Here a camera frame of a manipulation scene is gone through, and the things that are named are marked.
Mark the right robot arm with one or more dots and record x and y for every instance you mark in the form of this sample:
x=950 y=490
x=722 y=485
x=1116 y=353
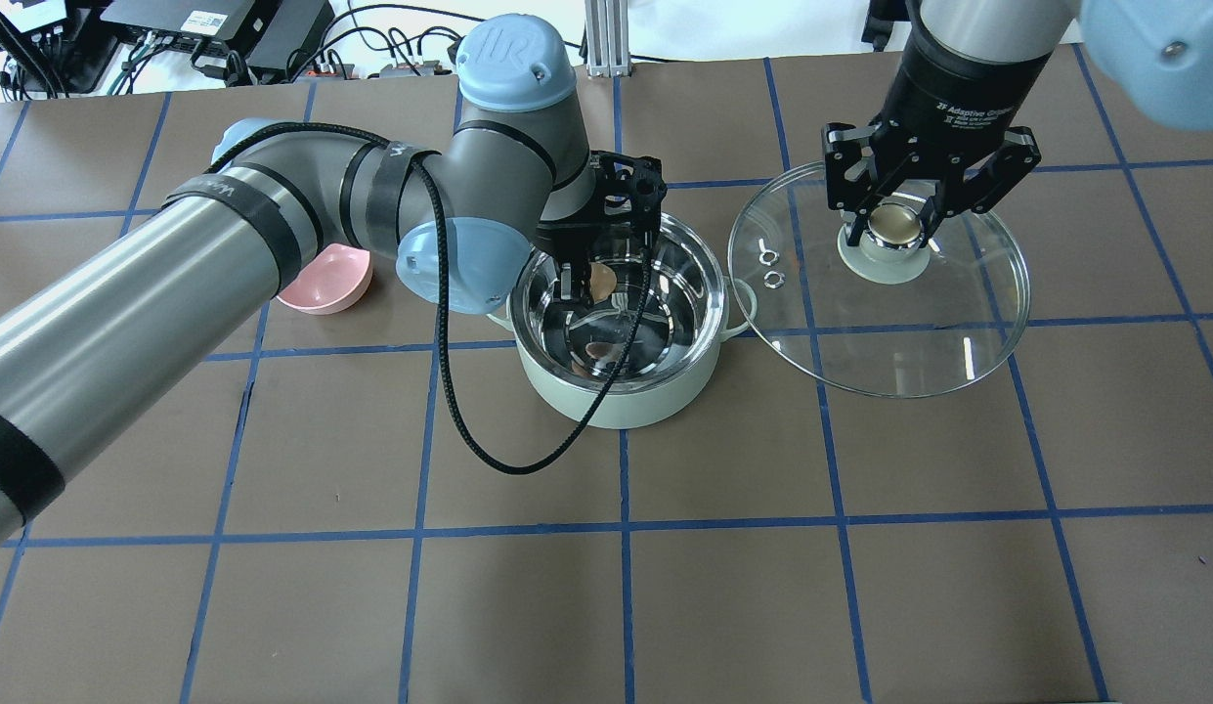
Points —
x=1159 y=52

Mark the glass pot lid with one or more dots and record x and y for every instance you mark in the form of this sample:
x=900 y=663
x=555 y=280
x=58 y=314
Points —
x=891 y=317

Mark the beige egg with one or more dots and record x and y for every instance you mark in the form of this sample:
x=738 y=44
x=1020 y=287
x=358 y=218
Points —
x=602 y=282

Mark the aluminium frame post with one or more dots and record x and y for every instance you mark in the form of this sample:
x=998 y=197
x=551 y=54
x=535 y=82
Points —
x=606 y=44

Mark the black power adapter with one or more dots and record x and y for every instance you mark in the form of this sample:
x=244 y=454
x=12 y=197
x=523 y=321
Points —
x=478 y=53

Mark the mint green electric pot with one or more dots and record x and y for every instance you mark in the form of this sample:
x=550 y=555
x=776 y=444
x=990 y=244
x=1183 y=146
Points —
x=642 y=353

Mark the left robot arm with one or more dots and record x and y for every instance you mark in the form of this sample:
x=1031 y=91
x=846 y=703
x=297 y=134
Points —
x=85 y=357

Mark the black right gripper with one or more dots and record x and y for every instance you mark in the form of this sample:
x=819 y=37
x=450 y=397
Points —
x=963 y=90

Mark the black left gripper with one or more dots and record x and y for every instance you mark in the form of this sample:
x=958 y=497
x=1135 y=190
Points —
x=572 y=238

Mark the pink bowl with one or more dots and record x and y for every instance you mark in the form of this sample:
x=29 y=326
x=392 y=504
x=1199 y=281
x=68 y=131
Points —
x=336 y=279

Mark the black electronics box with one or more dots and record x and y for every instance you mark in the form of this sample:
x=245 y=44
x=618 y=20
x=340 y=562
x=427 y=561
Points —
x=267 y=38

